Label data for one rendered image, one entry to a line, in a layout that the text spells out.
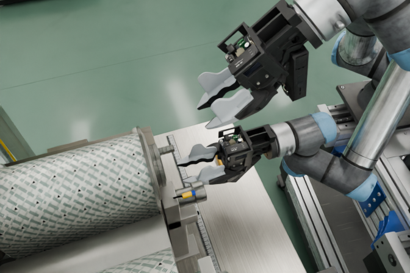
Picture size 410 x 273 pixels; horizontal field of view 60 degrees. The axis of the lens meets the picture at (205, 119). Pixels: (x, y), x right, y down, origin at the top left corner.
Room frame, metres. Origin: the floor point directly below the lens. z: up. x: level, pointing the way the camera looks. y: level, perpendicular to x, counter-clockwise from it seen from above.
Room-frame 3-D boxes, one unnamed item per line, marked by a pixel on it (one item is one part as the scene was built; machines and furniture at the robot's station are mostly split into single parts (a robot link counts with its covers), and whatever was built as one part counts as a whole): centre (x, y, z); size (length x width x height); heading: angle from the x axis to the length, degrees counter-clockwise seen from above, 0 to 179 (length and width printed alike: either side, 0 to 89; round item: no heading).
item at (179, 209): (0.29, 0.05, 1.05); 0.06 x 0.05 x 0.31; 109
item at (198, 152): (0.42, 0.02, 1.11); 0.09 x 0.03 x 0.06; 100
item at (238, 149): (0.43, -0.09, 1.12); 0.12 x 0.08 x 0.09; 109
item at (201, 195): (0.30, 0.01, 1.18); 0.04 x 0.02 x 0.04; 19
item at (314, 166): (0.48, -0.25, 1.01); 0.11 x 0.08 x 0.11; 57
